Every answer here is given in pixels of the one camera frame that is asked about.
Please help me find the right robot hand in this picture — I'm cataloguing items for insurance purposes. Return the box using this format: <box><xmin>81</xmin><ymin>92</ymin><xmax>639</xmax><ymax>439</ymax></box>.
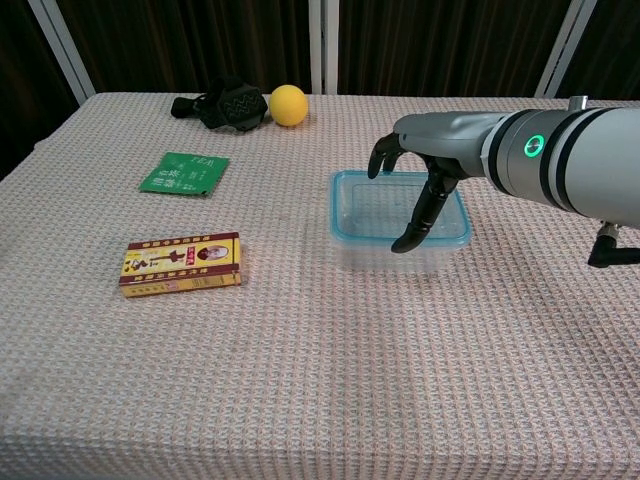
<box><xmin>367</xmin><ymin>110</ymin><xmax>506</xmax><ymax>254</ymax></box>

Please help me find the clear blue-rimmed plastic container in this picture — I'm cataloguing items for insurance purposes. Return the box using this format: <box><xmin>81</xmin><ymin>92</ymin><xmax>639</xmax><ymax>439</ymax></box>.
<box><xmin>328</xmin><ymin>169</ymin><xmax>473</xmax><ymax>253</ymax></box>

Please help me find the clear plastic tray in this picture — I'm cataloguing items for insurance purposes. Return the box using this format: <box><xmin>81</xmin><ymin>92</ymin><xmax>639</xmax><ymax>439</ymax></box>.
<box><xmin>335</xmin><ymin>237</ymin><xmax>466</xmax><ymax>274</ymax></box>

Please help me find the yellow ball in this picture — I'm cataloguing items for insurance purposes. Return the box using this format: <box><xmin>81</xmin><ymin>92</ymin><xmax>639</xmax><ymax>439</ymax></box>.
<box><xmin>268</xmin><ymin>84</ymin><xmax>310</xmax><ymax>127</ymax></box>

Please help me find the green tea sachet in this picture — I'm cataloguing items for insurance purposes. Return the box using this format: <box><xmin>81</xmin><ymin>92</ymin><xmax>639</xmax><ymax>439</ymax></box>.
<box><xmin>138</xmin><ymin>151</ymin><xmax>231</xmax><ymax>198</ymax></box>

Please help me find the black curtain backdrop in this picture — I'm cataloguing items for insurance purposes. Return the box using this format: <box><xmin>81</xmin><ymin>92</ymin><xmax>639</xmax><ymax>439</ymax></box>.
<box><xmin>0</xmin><ymin>0</ymin><xmax>640</xmax><ymax>181</ymax></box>

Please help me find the pink waffle-weave tablecloth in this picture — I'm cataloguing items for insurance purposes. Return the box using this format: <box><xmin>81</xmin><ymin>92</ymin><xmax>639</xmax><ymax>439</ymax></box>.
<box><xmin>0</xmin><ymin>92</ymin><xmax>640</xmax><ymax>480</ymax></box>

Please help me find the yellow and red box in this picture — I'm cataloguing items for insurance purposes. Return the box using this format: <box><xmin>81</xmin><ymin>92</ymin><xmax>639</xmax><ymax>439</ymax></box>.
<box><xmin>118</xmin><ymin>231</ymin><xmax>243</xmax><ymax>299</ymax></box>

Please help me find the white metal frame post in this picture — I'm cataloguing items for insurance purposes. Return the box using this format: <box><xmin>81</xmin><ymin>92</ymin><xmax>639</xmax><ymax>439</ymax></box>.
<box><xmin>308</xmin><ymin>0</ymin><xmax>340</xmax><ymax>96</ymax></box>
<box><xmin>533</xmin><ymin>0</ymin><xmax>599</xmax><ymax>99</ymax></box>
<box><xmin>27</xmin><ymin>0</ymin><xmax>96</xmax><ymax>106</ymax></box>

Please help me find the black angled cable connector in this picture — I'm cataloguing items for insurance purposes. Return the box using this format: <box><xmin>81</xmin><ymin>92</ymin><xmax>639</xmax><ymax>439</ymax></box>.
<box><xmin>587</xmin><ymin>220</ymin><xmax>640</xmax><ymax>269</ymax></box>

